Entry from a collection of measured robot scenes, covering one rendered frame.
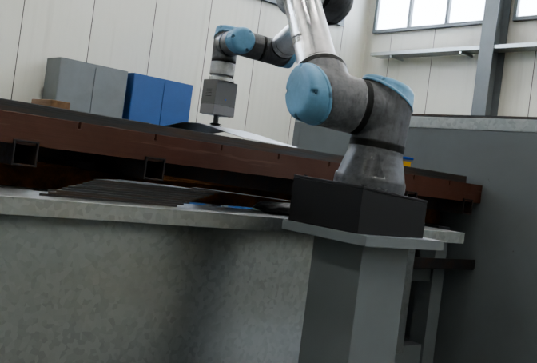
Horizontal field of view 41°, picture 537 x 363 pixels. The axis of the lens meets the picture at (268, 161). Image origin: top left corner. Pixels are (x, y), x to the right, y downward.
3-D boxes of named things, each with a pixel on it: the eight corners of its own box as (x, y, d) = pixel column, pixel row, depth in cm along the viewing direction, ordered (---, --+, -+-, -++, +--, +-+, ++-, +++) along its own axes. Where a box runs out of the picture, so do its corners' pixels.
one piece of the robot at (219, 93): (220, 73, 227) (213, 124, 227) (199, 67, 221) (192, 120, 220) (242, 72, 220) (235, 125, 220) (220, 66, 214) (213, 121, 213)
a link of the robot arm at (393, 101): (416, 149, 149) (429, 85, 150) (361, 135, 144) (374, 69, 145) (386, 148, 160) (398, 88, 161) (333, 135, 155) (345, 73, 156)
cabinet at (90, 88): (41, 204, 947) (61, 57, 950) (28, 200, 984) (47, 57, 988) (110, 209, 1011) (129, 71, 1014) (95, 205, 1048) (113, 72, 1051)
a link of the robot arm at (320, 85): (379, 106, 142) (332, -46, 179) (312, 89, 137) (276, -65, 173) (350, 146, 150) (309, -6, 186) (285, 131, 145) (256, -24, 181)
